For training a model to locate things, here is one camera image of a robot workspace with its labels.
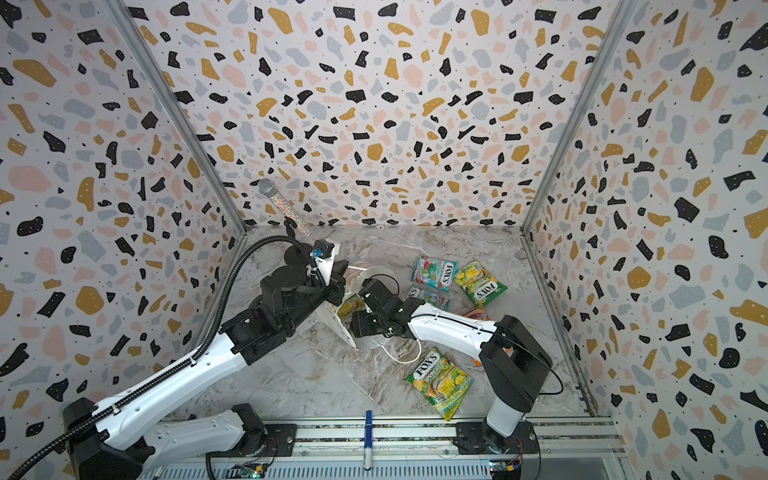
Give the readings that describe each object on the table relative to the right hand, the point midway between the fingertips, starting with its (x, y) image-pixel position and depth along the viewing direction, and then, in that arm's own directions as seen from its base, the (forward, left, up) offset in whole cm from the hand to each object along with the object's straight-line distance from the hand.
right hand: (351, 321), depth 82 cm
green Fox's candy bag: (-13, -25, -10) cm, 29 cm away
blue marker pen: (-29, -6, -10) cm, 31 cm away
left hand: (+5, -1, +22) cm, 23 cm away
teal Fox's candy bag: (+14, -27, -11) cm, 32 cm away
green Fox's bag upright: (-5, -3, +18) cm, 19 cm away
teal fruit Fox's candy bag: (+24, -26, -9) cm, 36 cm away
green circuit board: (-33, +21, -11) cm, 41 cm away
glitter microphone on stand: (+32, +26, +21) cm, 46 cm away
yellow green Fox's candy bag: (+20, -40, -11) cm, 46 cm away
